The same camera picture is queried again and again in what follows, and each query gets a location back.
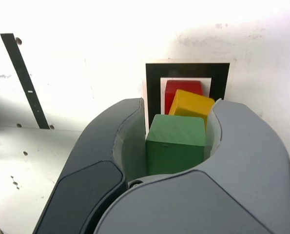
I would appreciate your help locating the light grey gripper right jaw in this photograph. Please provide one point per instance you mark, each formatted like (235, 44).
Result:
(220, 200)

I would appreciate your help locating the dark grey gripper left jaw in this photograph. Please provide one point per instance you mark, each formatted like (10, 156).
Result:
(93, 151)

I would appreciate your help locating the green cube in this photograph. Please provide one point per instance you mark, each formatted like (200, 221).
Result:
(175, 143)

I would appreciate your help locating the yellow cube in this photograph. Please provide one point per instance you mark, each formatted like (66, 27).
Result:
(193, 103)

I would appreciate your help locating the red cube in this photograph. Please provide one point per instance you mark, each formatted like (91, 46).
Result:
(181, 87)

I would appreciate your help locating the black tape square outline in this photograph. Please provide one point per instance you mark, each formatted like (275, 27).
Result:
(188, 69)

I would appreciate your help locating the black tape strip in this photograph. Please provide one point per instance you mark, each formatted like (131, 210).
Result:
(23, 80)

